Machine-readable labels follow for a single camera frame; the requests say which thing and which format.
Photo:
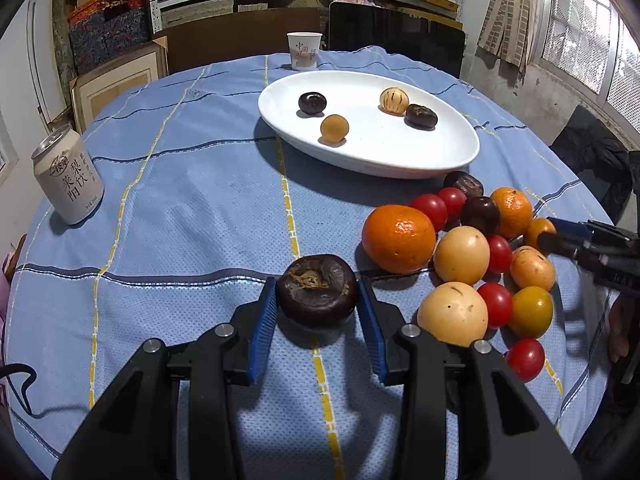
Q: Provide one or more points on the white oval plate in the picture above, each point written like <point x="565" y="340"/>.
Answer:
<point x="377" y="143"/>

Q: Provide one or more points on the framed picture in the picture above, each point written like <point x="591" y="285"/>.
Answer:
<point x="95" y="90"/>

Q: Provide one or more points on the striped pepino melon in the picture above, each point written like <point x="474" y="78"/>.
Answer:
<point x="394" y="101"/>

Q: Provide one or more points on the pale orange fruit with stem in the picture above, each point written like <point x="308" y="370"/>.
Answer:
<point x="531" y="268"/>

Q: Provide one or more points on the large orange mandarin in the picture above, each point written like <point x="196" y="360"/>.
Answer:
<point x="398" y="238"/>

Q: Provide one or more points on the red cherry tomato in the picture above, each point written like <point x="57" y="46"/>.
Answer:
<point x="499" y="305"/>
<point x="500" y="254"/>
<point x="434" y="208"/>
<point x="526" y="357"/>
<point x="454" y="200"/>

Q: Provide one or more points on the small yellow orange tomato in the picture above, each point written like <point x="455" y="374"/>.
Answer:
<point x="532" y="312"/>

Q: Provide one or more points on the dark water chestnut back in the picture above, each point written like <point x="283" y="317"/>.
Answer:
<point x="470" y="186"/>

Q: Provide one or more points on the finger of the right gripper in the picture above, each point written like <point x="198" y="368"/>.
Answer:
<point x="565" y="248"/>
<point x="570" y="228"/>

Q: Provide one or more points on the pale yellow passion fruit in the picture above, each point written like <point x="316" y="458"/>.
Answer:
<point x="454" y="313"/>

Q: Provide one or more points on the black chair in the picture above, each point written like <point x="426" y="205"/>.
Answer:
<point x="353" y="26"/>

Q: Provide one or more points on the blue checked tablecloth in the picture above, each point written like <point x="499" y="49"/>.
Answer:
<point x="202" y="202"/>

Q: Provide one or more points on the brown wooden board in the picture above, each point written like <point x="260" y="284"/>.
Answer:
<point x="236" y="35"/>

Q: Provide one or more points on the dark purple plum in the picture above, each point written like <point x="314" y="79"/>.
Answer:
<point x="312" y="103"/>
<point x="482" y="213"/>

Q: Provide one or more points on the beige drink can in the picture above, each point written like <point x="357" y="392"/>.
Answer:
<point x="67" y="176"/>

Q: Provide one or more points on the small glossy orange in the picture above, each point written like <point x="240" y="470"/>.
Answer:
<point x="536" y="227"/>

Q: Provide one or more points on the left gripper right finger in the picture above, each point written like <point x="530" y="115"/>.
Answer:
<point x="503" y="433"/>

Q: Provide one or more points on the small yellow round fruit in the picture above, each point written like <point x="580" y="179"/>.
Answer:
<point x="334" y="128"/>

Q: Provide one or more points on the pale orange round fruit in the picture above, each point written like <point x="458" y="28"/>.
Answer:
<point x="462" y="255"/>

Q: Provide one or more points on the large dark water chestnut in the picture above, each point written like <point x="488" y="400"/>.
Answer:
<point x="420" y="117"/>

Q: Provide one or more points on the beige patterned curtain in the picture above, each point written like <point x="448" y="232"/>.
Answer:
<point x="509" y="31"/>

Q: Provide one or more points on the white paper cup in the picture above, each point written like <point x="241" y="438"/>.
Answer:
<point x="304" y="50"/>

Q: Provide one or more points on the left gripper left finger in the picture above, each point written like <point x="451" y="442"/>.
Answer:
<point x="131" y="432"/>

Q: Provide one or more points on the dark sofa with clothes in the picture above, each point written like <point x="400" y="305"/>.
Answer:
<point x="590" y="149"/>

